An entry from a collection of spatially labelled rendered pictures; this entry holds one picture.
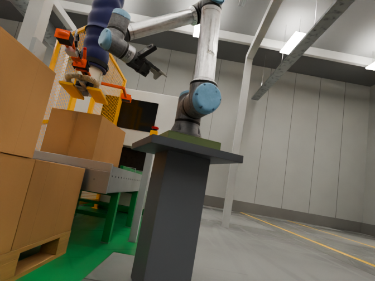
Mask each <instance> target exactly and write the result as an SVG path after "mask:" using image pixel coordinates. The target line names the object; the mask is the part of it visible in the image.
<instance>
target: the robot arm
mask: <svg viewBox="0 0 375 281"><path fill-rule="evenodd" d="M224 2H225V0H200V1H199V2H197V3H196V4H194V5H191V6H188V8H187V9H185V10H182V11H178V12H174V13H169V14H165V15H162V16H157V17H153V18H149V19H146V20H141V21H137V22H132V23H129V22H130V21H131V16H130V14H129V13H128V12H127V11H125V10H123V9H120V8H115V9H114V10H113V12H112V15H111V17H110V20H109V23H108V26H107V28H105V29H104V30H103V31H102V32H101V34H100V36H99V40H98V44H99V46H100V47H101V48H103V49H104V50H105V51H108V52H109V53H111V54H112V55H114V56H115V57H117V58H119V59H120V60H122V61H123V62H125V63H126V65H127V66H129V67H131V68H132V69H134V70H135V72H138V73H139V74H141V75H143V76H144V77H146V76H147V74H149V72H150V69H151V72H152V73H153V78H154V79H155V80H157V79H158V78H159V77H160V76H161V75H163V76H165V77H167V75H166V73H164V72H163V71H162V70H160V69H159V68H157V67H156V66H155V65H154V64H153V63H151V62H150V61H148V60H147V59H146V58H145V57H146V56H148V55H149V54H151V53H153V52H154V51H156V50H157V47H156V45H154V44H150V45H148V46H147V47H145V48H144V49H142V50H141V51H139V52H137V51H136V49H135V47H133V46H132V45H130V44H129V43H128V41H131V40H135V39H138V38H141V37H146V36H149V35H153V34H156V33H160V32H164V31H168V30H171V29H174V28H178V27H182V26H186V25H192V26H196V25H199V24H200V29H199V39H198V49H197V55H196V65H195V75H194V80H192V81H191V82H190V87H189V90H185V91H183V92H181V94H180V96H179V99H178V104H177V111H176V117H175V123H174V125H173V127H172V128H171V130H172V131H175V132H179V133H184V134H188V135H192V136H195V137H199V138H201V133H200V121H201V118H202V117H204V116H206V115H208V114H210V113H212V112H214V111H215V110H216V109H217V108H218V107H219V105H220V102H221V99H222V97H221V93H220V91H219V89H218V85H217V83H216V82H215V81H214V78H215V67H216V60H217V49H218V37H219V26H220V15H221V12H222V4H223V3H224ZM155 70H156V71H155Z"/></svg>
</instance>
